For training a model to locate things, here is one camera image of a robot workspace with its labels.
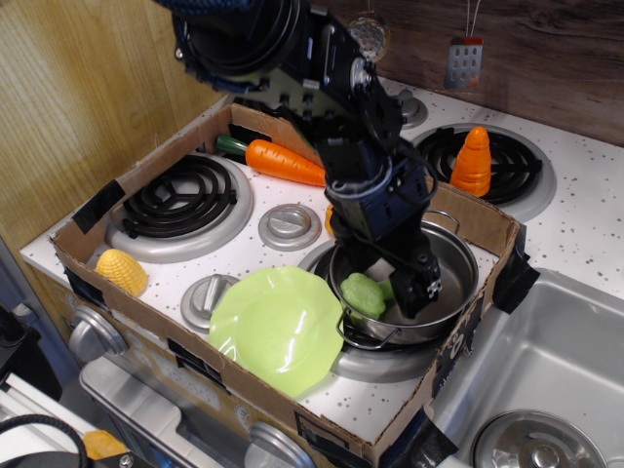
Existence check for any front grey stove knob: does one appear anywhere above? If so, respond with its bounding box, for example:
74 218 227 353
180 274 239 333

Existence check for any centre grey stove knob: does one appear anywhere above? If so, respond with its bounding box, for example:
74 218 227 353
258 204 322 252

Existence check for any cardboard fence box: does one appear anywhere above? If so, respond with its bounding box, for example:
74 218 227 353
53 104 526 467

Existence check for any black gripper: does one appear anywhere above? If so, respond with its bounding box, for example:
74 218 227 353
324 155 443 319

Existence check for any back right coil burner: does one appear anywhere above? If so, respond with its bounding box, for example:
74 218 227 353
413 123 557 223

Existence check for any orange toy bottom left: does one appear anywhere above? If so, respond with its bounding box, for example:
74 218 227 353
82 429 128 460

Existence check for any black braided cable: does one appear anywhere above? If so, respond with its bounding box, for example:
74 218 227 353
0 411 90 468

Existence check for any grey oven door handle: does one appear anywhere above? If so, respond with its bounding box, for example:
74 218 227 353
80 358 249 467

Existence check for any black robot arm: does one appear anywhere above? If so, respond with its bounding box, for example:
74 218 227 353
166 1 442 318

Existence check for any front right coil burner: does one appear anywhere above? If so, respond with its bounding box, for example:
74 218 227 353
297 239 440 384

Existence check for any oven knob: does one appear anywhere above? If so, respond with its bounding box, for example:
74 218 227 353
244 421 316 468
68 305 129 363

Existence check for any grey stove knob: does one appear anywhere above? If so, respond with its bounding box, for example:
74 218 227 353
258 204 322 252
396 90 428 130
180 274 239 333

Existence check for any sink drain strainer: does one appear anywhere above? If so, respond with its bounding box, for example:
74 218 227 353
471 410 606 468

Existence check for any orange toy carrot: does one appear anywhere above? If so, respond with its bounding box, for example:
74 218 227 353
215 134 326 187

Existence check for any coil burner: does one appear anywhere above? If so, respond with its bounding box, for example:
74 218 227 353
106 153 254 264
413 123 557 223
297 239 440 384

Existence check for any stainless steel pan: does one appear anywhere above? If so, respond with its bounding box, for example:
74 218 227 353
328 220 479 349

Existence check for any front left coil burner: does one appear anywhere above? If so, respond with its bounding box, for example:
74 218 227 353
106 153 254 264

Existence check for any middle oven front knob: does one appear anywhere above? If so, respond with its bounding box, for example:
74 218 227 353
244 421 316 468

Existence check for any hanging round strainer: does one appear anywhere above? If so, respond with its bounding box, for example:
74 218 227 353
347 0 391 63

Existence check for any left oven front knob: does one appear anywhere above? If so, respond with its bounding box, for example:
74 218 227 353
68 305 129 363

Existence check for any green toy broccoli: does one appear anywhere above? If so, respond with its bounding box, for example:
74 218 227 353
339 272 394 319

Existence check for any hanging metal spatula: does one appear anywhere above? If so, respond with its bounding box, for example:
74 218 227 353
444 1 485 90

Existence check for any steel sink basin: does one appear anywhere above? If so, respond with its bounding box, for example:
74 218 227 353
433 270 623 467

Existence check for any yellow toy corn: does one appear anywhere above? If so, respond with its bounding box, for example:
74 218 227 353
96 249 148 296

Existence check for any orange toy pumpkin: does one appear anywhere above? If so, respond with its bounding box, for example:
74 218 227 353
325 204 334 237

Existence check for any back grey stove knob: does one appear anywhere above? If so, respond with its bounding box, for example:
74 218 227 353
396 90 428 130

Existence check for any green plastic plate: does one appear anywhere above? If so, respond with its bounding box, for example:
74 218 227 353
208 266 343 397

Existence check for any orange toy cone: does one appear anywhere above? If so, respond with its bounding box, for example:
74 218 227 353
450 126 492 197

